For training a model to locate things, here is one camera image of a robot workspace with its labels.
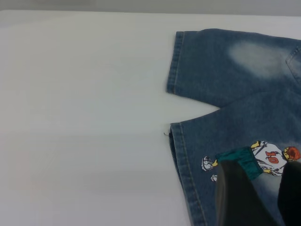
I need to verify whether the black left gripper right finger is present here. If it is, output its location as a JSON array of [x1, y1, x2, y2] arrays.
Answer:
[[277, 160, 301, 226]]

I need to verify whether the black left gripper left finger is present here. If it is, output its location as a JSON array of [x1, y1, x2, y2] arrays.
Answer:
[[215, 160, 278, 226]]

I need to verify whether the blue denim shorts cartoon print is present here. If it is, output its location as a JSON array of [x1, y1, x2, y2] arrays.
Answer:
[[163, 28, 301, 226]]

